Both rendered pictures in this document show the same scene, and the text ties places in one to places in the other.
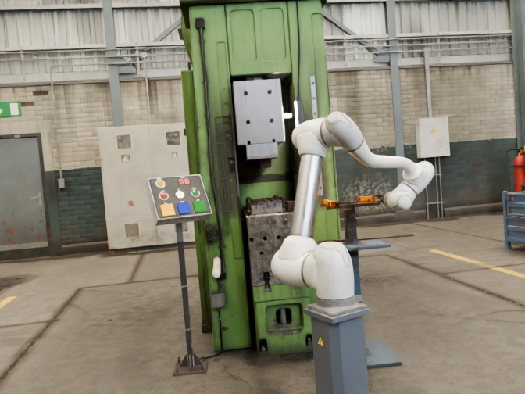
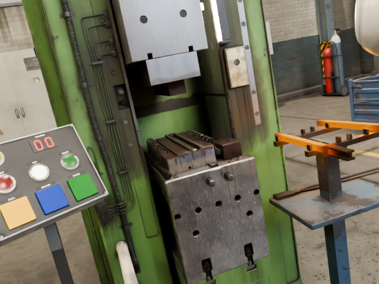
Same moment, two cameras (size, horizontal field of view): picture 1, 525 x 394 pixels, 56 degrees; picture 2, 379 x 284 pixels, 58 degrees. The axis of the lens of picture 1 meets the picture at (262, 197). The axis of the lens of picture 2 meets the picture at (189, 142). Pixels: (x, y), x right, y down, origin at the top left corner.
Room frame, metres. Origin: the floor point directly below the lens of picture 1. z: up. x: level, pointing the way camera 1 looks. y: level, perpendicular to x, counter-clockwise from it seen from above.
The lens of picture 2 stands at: (1.88, 0.22, 1.32)
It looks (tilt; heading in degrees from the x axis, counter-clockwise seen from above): 12 degrees down; 349
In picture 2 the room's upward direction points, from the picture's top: 11 degrees counter-clockwise
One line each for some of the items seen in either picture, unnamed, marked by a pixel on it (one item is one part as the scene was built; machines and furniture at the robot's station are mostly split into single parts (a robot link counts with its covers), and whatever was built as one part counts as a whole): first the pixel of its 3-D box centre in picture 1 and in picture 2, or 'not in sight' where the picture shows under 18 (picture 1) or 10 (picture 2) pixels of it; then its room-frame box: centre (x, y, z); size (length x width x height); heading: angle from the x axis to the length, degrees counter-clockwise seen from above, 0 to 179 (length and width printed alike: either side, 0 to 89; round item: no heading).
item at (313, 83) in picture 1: (312, 172); (232, 91); (3.56, -0.37, 1.15); 0.44 x 0.26 x 2.30; 4
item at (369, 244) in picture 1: (351, 245); (331, 198); (3.03, -0.52, 0.70); 0.40 x 0.30 x 0.02; 94
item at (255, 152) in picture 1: (259, 152); (161, 70); (3.38, 0.00, 1.32); 0.42 x 0.20 x 0.10; 4
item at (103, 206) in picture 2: (210, 234); (105, 212); (3.27, 0.36, 0.80); 0.06 x 0.03 x 0.14; 94
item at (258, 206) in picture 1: (263, 205); (177, 149); (3.38, 0.00, 0.96); 0.42 x 0.20 x 0.09; 4
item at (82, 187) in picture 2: (199, 206); (82, 187); (2.99, 0.38, 1.01); 0.07 x 0.05 x 0.07; 119
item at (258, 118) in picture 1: (262, 115); (159, 9); (3.39, -0.05, 1.56); 0.42 x 0.39 x 0.40; 4
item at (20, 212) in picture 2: (167, 210); (17, 213); (2.89, 0.56, 1.01); 0.07 x 0.05 x 0.07; 119
